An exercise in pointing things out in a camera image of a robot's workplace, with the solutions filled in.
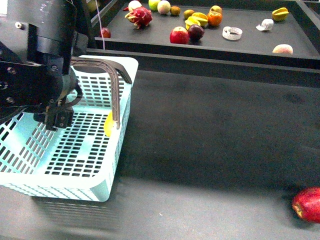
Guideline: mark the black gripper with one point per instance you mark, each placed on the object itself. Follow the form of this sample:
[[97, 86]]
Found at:
[[42, 84]]

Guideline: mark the yellow mango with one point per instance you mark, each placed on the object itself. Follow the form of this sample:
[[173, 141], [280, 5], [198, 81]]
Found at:
[[108, 124]]

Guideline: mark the light blue plastic basket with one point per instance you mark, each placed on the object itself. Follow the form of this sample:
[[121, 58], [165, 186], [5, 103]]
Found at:
[[78, 162]]

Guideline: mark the yellow red mango fruit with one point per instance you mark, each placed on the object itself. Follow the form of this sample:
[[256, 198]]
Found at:
[[216, 9]]

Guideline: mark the small red apple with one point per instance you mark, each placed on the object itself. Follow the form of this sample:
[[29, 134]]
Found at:
[[105, 33]]

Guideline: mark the white onion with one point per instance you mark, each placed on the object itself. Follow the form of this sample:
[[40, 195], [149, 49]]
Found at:
[[133, 5]]

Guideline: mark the pink dragon fruit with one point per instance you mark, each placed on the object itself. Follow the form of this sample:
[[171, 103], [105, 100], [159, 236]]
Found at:
[[139, 17]]

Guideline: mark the green apple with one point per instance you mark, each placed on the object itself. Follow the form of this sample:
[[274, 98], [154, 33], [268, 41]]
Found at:
[[153, 4]]

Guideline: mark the beige peach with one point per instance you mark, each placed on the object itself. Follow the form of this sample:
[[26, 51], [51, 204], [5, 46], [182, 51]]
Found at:
[[163, 7]]

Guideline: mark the brown kiwi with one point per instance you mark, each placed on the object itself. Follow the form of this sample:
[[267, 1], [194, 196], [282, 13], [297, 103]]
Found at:
[[175, 10]]

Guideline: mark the large red apple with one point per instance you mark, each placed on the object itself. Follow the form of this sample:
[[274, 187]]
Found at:
[[179, 35]]

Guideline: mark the olive green fruit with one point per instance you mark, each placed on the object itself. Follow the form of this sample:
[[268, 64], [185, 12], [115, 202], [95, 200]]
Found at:
[[188, 13]]

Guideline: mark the dark purple plum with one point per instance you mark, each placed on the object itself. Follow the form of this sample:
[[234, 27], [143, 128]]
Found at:
[[196, 32]]

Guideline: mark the yellow star fruit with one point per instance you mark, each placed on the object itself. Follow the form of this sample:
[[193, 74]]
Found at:
[[196, 18], [280, 14]]

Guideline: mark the orange persimmon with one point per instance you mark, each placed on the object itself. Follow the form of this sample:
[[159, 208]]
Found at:
[[214, 19]]

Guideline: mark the black display tray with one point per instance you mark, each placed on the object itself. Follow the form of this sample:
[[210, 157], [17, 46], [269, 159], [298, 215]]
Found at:
[[235, 39]]

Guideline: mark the pale pink peach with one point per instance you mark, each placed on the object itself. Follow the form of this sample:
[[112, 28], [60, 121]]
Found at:
[[283, 49]]

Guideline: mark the red apple on table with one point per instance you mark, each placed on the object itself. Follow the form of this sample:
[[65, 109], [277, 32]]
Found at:
[[306, 204]]

